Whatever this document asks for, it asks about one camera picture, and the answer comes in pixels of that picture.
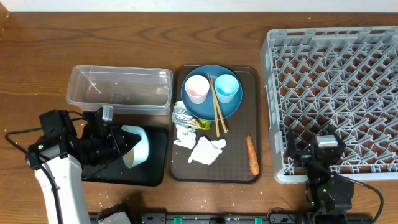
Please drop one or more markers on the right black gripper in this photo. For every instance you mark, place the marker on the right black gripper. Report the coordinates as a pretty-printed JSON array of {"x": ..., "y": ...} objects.
[{"x": 303, "y": 157}]

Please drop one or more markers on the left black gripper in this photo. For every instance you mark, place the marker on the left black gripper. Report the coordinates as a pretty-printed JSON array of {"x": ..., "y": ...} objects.
[{"x": 113, "y": 137}]

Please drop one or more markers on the light blue bowl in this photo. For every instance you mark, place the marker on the light blue bowl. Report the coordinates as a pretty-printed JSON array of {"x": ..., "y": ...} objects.
[{"x": 140, "y": 152}]

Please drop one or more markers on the aluminium foil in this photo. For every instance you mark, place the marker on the aluminium foil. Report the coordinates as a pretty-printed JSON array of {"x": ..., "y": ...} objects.
[{"x": 186, "y": 135}]

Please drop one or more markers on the green snack wrapper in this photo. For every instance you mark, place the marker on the green snack wrapper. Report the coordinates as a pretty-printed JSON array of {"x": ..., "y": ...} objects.
[{"x": 199, "y": 124}]

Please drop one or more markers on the white napkin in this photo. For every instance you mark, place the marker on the white napkin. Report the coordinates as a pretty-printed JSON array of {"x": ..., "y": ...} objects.
[{"x": 206, "y": 151}]

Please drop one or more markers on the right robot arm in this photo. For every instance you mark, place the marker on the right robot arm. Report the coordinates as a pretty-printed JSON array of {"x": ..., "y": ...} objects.
[{"x": 329, "y": 194}]

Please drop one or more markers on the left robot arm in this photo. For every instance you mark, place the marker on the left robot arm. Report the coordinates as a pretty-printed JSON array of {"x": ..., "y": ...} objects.
[{"x": 60, "y": 155}]

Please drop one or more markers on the black waste tray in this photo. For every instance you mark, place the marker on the black waste tray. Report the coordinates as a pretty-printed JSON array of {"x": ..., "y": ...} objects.
[{"x": 149, "y": 173}]

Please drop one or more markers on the grey dishwasher rack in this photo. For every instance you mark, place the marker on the grey dishwasher rack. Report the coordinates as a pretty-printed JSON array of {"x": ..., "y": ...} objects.
[{"x": 344, "y": 77}]

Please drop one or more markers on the clear plastic bin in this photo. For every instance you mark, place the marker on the clear plastic bin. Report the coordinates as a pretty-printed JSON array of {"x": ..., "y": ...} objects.
[{"x": 129, "y": 90}]

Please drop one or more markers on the orange carrot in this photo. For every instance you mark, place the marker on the orange carrot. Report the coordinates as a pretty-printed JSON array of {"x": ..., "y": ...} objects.
[{"x": 252, "y": 156}]

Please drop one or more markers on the brown serving tray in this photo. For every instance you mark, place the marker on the brown serving tray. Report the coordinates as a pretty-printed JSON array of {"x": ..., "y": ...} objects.
[{"x": 232, "y": 165}]

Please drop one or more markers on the dark blue plate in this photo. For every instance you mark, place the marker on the dark blue plate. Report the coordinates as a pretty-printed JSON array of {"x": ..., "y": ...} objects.
[{"x": 205, "y": 110}]

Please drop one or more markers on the pink cup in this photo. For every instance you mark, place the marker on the pink cup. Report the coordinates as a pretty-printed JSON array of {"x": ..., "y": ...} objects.
[{"x": 197, "y": 88}]

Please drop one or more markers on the right wooden chopstick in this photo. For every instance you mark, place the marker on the right wooden chopstick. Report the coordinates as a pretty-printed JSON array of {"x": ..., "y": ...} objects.
[{"x": 221, "y": 118}]

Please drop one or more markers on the wooden chopstick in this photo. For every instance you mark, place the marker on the wooden chopstick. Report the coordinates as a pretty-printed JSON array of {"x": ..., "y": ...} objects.
[
  {"x": 221, "y": 118},
  {"x": 214, "y": 106}
]

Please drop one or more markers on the light blue cup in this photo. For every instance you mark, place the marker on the light blue cup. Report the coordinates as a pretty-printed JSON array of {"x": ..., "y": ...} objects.
[{"x": 226, "y": 87}]

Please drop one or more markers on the left wooden chopstick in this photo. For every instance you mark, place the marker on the left wooden chopstick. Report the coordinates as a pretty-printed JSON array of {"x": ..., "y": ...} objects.
[{"x": 214, "y": 106}]

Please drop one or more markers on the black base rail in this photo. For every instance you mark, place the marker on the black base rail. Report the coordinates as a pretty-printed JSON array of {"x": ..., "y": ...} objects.
[{"x": 161, "y": 218}]

